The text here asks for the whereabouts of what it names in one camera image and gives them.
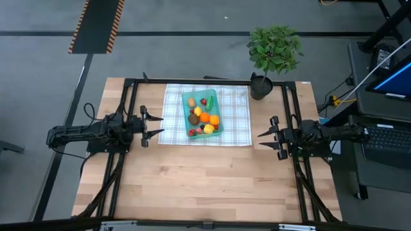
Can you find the black metal table frame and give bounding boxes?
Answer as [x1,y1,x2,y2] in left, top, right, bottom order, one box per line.
[72,72,343,231]

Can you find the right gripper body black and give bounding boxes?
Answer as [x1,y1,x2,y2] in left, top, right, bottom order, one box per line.
[269,115,298,161]

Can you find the black monitor blue screen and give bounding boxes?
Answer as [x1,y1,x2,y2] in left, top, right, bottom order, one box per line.
[365,54,411,103]

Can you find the white plaid cloth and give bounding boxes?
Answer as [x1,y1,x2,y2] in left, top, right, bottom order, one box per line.
[157,83,253,148]

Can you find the green leafy potted tree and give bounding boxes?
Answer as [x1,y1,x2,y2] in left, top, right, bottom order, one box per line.
[246,25,304,76]

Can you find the teal translucent plastic container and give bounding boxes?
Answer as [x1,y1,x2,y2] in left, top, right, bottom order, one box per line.
[181,88,225,140]

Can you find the white slanted pole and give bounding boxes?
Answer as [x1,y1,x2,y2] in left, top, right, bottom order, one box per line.
[335,37,411,110]

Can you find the grey chair leg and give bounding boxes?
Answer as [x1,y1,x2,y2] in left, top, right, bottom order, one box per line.
[0,140,26,155]

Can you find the black plant pot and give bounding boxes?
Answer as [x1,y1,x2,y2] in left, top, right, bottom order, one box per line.
[249,72,274,101]

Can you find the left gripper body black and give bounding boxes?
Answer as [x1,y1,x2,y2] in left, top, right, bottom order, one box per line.
[132,105,151,148]

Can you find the black stand legs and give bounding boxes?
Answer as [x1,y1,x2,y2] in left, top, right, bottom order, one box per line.
[358,0,411,54]

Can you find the black power brick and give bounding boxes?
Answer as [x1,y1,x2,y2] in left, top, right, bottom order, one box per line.
[369,44,398,76]

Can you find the black laptop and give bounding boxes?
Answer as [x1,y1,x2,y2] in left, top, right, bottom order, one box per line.
[353,115,411,171]

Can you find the black ramp orange stripes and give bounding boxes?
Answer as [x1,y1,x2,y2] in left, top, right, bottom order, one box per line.
[67,0,125,55]

